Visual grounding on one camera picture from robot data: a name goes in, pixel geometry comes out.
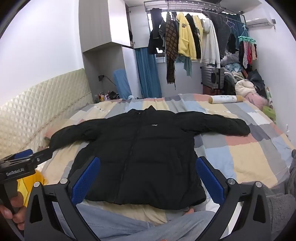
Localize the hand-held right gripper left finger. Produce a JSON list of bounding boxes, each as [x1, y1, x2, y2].
[[23, 156, 102, 241]]

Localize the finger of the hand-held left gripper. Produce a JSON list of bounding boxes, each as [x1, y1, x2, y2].
[[13, 149, 34, 161], [32, 148, 55, 164]]

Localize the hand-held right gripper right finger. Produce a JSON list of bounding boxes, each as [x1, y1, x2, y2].
[[195, 156, 272, 241]]

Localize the black puffer jacket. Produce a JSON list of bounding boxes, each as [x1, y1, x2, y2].
[[47, 105, 251, 210]]

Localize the pile of clothes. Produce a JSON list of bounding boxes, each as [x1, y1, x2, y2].
[[220, 52, 269, 98]]

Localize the metal ceiling clothes rack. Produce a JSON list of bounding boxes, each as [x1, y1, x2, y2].
[[143, 0, 246, 22]]

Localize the person's left hand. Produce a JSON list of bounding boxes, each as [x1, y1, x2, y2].
[[0, 196, 25, 232]]

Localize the yellow crown pillow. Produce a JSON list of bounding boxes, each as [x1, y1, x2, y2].
[[17, 171, 48, 207]]

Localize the checkered pastel blanket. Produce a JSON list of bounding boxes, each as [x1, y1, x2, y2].
[[42, 93, 296, 229]]

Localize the cream quilted headboard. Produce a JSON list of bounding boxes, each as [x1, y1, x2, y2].
[[0, 68, 94, 160]]

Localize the person's blue jeans legs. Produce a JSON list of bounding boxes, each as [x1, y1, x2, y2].
[[54, 203, 223, 241]]

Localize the person's grey fleece clothing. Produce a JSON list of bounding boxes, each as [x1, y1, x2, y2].
[[240, 148, 296, 241]]

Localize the white cylindrical bolster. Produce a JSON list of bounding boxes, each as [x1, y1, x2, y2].
[[208, 95, 244, 105]]

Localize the nightstand clutter of bottles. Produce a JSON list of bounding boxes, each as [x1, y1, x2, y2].
[[94, 91, 121, 104]]

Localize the dark red box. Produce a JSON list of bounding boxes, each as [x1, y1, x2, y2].
[[203, 85, 223, 95]]

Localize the green plastic stool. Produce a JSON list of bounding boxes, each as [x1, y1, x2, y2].
[[262, 105, 277, 125]]

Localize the pink plush cushion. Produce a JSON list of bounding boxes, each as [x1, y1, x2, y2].
[[245, 91, 268, 110]]

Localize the cream plush cushion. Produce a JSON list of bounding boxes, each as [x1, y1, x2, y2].
[[235, 79, 258, 97]]

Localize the dark grey suitcase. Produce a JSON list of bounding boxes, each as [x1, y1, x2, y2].
[[200, 66, 225, 90]]

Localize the hanging teal scarf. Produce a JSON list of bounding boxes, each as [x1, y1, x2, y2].
[[176, 56, 193, 78]]

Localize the blue curtain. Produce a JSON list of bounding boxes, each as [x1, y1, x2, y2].
[[135, 47, 162, 99]]

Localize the bunch of hanging socks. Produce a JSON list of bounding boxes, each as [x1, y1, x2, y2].
[[239, 40, 258, 69]]

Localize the hanging brown houndstooth scarf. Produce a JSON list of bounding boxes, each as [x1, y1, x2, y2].
[[165, 11, 180, 86]]

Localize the hanging white hoodie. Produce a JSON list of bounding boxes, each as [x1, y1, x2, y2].
[[201, 18, 221, 68]]

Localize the grey wardrobe cabinet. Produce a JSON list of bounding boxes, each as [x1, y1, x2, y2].
[[79, 0, 149, 100]]

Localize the hanging yellow fleece jacket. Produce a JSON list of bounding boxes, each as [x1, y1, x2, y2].
[[176, 12, 197, 61]]

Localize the hanging black coat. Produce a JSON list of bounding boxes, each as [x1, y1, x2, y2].
[[186, 14, 202, 60]]

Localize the green clip hanger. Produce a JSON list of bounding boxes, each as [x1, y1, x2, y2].
[[238, 23, 257, 43]]

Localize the hanging dark grey sweater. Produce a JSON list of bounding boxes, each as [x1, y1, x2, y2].
[[205, 9, 237, 58]]

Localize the hanging black jacket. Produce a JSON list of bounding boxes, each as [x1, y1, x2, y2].
[[148, 8, 167, 55]]

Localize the hanging pale yellow garment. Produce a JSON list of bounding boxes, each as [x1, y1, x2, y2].
[[193, 15, 204, 47]]

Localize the dark teal curtain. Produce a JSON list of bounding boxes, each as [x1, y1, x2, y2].
[[225, 8, 250, 44]]

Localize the white air conditioner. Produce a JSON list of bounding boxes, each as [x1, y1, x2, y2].
[[245, 17, 277, 29]]

